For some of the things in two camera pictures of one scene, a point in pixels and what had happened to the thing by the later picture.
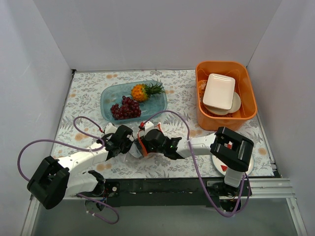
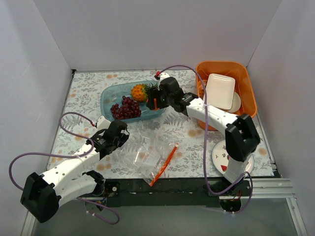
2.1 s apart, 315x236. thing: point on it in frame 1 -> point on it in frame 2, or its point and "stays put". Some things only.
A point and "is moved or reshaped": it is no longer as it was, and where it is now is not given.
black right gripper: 144,144 -> 154,99
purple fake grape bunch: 130,108 stays put
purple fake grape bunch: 123,111 stays put
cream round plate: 236,106 stays put
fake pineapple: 141,92 stays put
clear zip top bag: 137,154 is moved or reshaped
